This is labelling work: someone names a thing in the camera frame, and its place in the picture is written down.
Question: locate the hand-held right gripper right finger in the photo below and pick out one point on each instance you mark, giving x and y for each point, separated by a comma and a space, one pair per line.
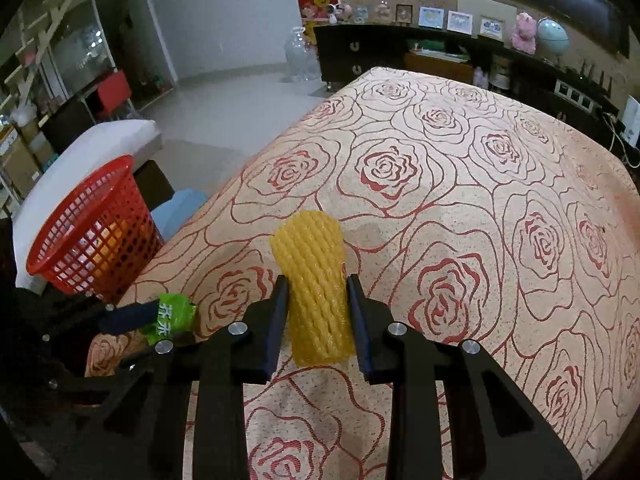
360, 330

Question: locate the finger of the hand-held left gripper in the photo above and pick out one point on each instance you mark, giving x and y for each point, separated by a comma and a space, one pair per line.
125, 320
186, 339

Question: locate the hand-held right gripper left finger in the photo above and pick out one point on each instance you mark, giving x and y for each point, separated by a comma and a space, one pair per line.
275, 330

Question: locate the green snack wrapper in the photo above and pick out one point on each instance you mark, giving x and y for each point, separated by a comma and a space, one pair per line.
172, 315

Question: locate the yellow foam fruit net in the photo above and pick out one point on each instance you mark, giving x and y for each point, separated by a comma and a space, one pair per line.
312, 270

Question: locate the red plastic mesh basket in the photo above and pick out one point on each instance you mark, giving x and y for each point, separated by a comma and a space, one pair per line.
131, 200

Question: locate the white cushioned daybed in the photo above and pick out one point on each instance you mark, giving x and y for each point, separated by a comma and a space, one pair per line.
100, 145

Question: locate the stack of cardboard boxes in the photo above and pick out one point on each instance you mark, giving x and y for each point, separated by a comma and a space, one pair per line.
22, 160

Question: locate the black chair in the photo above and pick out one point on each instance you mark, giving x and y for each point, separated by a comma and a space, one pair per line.
67, 125

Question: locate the red chair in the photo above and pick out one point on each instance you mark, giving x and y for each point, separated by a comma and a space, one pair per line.
115, 91

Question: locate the white plastic bag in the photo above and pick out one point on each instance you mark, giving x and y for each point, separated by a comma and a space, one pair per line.
22, 114

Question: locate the large clear glass jar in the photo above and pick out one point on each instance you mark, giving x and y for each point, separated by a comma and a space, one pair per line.
302, 57

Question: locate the brown wooden box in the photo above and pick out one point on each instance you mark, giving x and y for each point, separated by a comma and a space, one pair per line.
437, 66

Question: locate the black television cabinet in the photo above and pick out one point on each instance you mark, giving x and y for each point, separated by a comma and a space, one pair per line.
345, 55

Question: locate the small pale bottle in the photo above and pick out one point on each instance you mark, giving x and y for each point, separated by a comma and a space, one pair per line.
480, 77

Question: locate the green packets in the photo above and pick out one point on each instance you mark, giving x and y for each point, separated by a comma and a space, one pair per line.
440, 47

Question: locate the labelled storage jar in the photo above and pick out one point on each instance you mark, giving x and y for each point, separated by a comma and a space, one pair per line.
501, 72

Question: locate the white wooden staircase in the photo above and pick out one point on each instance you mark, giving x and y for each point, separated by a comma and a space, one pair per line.
40, 25

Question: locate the white robot toy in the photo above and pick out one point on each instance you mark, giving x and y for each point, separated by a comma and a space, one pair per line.
340, 12

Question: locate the round glass ornament jar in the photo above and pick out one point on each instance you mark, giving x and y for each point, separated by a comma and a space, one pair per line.
382, 12

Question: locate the pink plush toy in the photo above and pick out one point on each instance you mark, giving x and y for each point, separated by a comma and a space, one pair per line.
523, 32

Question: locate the black router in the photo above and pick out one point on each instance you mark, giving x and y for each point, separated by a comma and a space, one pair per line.
595, 82

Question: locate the white upright appliance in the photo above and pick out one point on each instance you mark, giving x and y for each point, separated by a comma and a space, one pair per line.
631, 122

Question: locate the light blue globe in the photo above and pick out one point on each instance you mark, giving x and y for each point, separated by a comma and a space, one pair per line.
552, 40

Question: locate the white board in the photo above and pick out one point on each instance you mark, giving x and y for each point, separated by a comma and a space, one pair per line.
490, 5

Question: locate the dark picture frame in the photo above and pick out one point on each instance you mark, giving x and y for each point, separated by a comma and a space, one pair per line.
404, 14

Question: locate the white wall socket panel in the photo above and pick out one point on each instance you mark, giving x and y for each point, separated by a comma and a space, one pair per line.
577, 95

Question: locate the blue picture frame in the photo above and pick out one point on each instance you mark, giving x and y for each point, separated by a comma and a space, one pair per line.
492, 28
431, 17
459, 23

